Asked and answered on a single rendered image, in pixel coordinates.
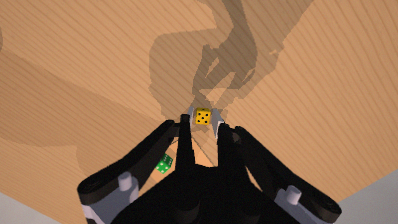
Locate green die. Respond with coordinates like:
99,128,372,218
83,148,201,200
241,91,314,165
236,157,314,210
156,153,173,174

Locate orange flat mat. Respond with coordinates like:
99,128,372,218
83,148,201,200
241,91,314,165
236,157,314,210
150,136,214,183

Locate yellow die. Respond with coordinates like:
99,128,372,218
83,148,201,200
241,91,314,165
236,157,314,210
195,107,211,125

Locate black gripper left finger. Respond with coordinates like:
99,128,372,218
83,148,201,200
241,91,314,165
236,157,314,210
77,106,201,224

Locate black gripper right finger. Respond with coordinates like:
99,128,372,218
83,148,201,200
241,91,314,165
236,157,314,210
211,109,342,224

